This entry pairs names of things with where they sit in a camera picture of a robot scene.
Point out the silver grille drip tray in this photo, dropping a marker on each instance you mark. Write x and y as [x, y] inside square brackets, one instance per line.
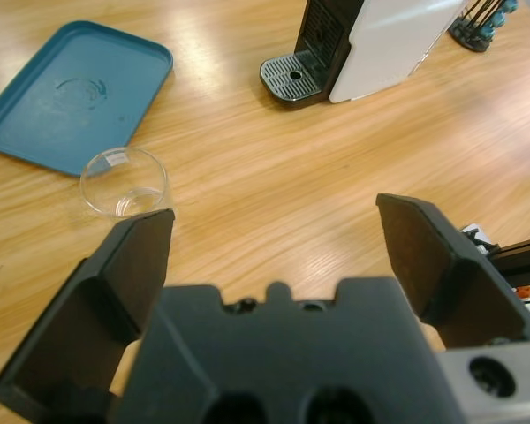
[287, 81]

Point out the teal plastic tray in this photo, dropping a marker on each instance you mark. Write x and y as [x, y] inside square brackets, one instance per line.
[70, 97]

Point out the black capsule holder stand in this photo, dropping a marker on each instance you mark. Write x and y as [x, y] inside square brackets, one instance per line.
[466, 37]

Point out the center metal mount plate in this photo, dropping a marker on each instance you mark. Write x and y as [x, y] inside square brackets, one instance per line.
[525, 256]

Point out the white capsule coffee machine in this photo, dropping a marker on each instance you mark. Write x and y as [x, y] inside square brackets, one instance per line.
[380, 44]

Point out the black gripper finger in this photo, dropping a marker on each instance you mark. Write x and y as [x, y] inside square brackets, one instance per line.
[468, 300]
[70, 331]

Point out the clear drinking glass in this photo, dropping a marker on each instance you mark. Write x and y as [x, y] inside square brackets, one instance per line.
[132, 201]

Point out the blue coffee capsule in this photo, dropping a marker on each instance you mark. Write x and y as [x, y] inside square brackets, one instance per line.
[497, 17]
[510, 4]
[486, 32]

